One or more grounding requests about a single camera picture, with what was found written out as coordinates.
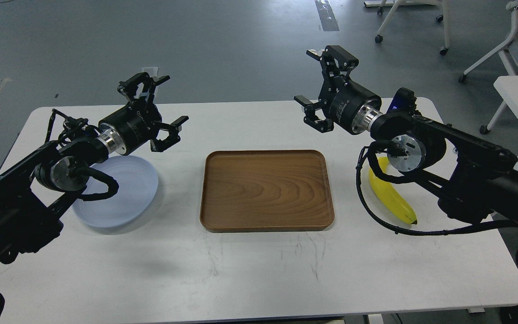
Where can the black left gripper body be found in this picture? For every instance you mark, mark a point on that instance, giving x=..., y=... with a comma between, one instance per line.
x=134, y=125

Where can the brown wooden tray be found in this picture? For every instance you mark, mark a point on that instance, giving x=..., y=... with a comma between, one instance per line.
x=266, y=191

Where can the white rolling chair base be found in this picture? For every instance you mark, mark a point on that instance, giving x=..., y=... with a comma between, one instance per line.
x=412, y=18

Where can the yellow banana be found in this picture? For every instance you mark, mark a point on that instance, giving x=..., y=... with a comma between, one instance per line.
x=391, y=199

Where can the white floor tape mark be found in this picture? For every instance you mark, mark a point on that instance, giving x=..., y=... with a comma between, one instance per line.
x=152, y=71

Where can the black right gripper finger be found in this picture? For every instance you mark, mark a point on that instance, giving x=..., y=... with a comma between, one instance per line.
x=334, y=61
x=309, y=108

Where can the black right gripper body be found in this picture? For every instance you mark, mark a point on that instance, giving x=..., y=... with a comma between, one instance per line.
x=342, y=99

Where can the grey floor tape strip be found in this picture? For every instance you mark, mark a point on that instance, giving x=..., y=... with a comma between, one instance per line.
x=327, y=16

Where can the light blue plate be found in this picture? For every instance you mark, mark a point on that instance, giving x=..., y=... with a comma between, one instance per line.
x=138, y=182

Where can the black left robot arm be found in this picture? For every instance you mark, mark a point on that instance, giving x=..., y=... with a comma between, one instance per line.
x=37, y=191

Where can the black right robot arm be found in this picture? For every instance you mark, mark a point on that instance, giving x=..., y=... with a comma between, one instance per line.
x=475, y=180

